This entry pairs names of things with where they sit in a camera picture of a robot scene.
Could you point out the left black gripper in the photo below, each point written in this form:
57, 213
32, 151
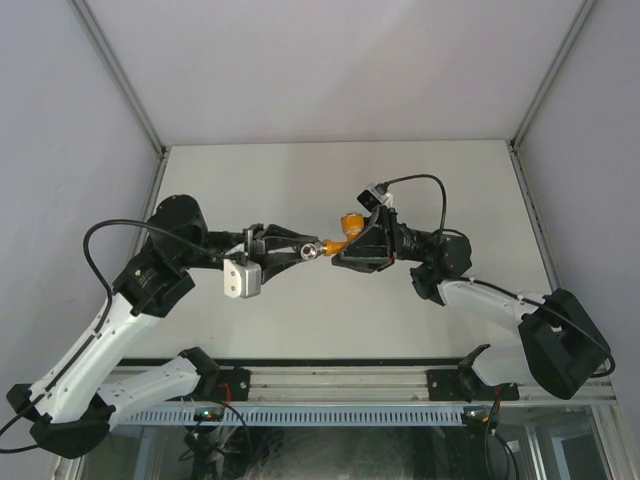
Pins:
255, 246

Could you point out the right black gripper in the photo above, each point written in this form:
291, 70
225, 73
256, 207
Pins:
367, 253

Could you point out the orange plastic water faucet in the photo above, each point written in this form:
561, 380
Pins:
352, 225

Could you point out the metal tee pipe fitting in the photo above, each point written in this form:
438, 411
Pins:
312, 250

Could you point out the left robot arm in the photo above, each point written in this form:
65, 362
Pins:
73, 407

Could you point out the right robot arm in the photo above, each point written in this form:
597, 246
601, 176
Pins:
553, 341

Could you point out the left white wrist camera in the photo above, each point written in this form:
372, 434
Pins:
241, 281

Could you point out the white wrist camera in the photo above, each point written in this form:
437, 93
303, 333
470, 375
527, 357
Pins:
374, 196
241, 281

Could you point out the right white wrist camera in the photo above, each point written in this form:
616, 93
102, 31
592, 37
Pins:
374, 196

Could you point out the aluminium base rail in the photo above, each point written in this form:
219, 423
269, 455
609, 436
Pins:
389, 385

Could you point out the slotted grey cable duct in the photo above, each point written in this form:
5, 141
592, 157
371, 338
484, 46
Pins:
187, 415

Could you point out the left aluminium frame post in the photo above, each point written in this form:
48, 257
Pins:
108, 56

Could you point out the aluminium frame post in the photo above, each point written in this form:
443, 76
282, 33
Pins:
108, 56
555, 68

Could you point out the right aluminium frame post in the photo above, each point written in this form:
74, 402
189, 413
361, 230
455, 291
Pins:
555, 68

